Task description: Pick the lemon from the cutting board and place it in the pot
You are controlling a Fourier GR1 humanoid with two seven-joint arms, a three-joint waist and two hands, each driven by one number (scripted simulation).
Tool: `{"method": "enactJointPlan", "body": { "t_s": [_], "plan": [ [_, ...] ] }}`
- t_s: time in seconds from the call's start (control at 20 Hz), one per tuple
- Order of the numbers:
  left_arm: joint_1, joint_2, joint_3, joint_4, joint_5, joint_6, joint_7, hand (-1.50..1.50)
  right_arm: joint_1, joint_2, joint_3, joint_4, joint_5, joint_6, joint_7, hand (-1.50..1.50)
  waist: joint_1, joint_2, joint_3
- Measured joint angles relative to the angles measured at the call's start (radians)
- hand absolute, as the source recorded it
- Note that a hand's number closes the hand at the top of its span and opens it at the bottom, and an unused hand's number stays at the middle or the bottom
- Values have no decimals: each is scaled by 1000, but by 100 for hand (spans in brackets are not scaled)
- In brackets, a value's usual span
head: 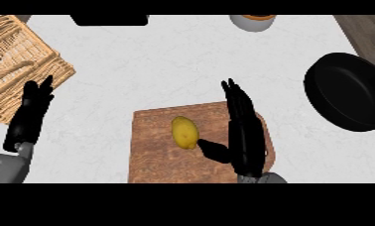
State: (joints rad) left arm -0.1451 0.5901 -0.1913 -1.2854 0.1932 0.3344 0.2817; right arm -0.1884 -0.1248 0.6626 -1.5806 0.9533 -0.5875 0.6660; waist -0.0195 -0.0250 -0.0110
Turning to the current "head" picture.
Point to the yellow lemon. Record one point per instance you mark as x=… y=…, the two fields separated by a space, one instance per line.
x=185 y=132

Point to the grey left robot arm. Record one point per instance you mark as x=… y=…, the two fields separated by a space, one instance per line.
x=15 y=164

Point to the brown wooden cutting board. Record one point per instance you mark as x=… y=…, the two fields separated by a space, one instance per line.
x=166 y=157

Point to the wicker basket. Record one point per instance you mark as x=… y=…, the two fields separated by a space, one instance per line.
x=27 y=61

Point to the grey-brown wooden panel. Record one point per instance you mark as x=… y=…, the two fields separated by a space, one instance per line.
x=359 y=33

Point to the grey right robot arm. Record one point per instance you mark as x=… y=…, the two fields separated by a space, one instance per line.
x=262 y=179

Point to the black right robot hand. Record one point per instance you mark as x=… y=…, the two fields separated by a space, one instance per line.
x=243 y=127

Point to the grey cup with orange rim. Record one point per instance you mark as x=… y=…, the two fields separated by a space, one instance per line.
x=253 y=22

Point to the black pot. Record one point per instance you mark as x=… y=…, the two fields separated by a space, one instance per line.
x=344 y=91

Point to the black appliance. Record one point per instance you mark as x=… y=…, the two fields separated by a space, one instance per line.
x=110 y=20

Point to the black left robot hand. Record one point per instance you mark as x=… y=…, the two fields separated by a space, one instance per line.
x=28 y=117

